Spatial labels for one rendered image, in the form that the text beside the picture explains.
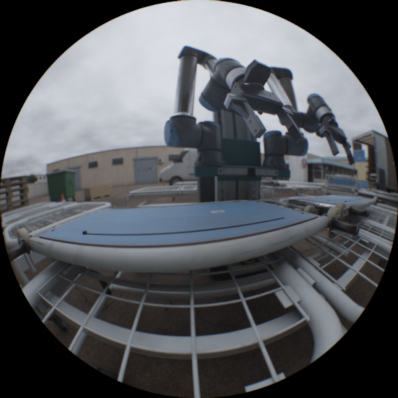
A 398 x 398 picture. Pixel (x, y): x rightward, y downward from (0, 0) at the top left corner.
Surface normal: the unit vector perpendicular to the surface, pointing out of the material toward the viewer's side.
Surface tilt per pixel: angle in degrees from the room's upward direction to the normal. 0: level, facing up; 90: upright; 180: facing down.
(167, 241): 3
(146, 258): 48
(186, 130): 100
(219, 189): 90
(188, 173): 93
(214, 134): 90
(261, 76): 155
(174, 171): 89
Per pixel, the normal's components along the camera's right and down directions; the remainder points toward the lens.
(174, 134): 0.38, 0.50
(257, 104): 0.22, 0.95
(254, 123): -0.96, 0.18
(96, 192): 0.95, 0.03
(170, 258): 0.11, -0.54
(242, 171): 0.07, 0.17
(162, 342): -0.03, -0.99
